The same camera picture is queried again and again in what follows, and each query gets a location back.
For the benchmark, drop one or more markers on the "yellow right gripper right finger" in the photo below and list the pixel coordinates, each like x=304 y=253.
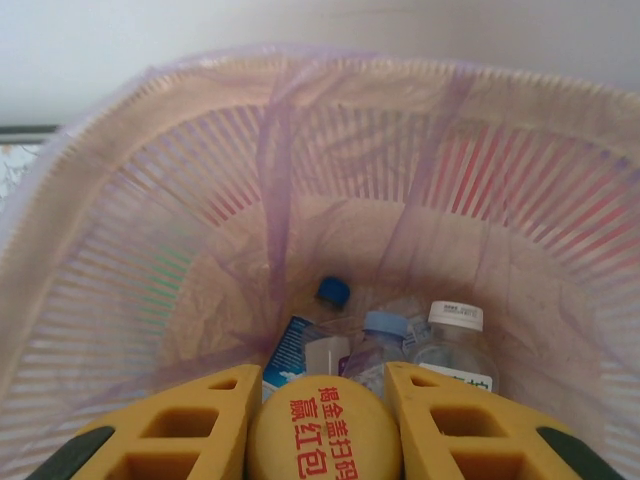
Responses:
x=407 y=405

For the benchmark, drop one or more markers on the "beige slatted waste bin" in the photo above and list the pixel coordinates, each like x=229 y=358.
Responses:
x=100 y=165

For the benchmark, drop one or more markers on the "clear bottle red blue label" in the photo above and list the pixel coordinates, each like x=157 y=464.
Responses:
x=332 y=290

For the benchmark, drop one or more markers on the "green plastic soda bottle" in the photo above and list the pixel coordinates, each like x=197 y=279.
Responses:
x=325 y=415

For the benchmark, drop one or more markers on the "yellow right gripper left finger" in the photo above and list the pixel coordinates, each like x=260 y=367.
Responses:
x=232 y=415

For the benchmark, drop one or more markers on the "clear bottle green white label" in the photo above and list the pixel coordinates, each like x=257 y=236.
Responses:
x=455 y=320

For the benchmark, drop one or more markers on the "white purple drink carton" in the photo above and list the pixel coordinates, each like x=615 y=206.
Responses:
x=320 y=355

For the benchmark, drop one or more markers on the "floral tablecloth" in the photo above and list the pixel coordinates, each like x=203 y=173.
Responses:
x=12 y=170

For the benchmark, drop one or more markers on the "pink plastic bin liner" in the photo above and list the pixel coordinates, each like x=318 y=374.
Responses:
x=280 y=175

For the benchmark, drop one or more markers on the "bluish clear bottle blue cap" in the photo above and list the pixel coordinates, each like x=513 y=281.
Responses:
x=384 y=325

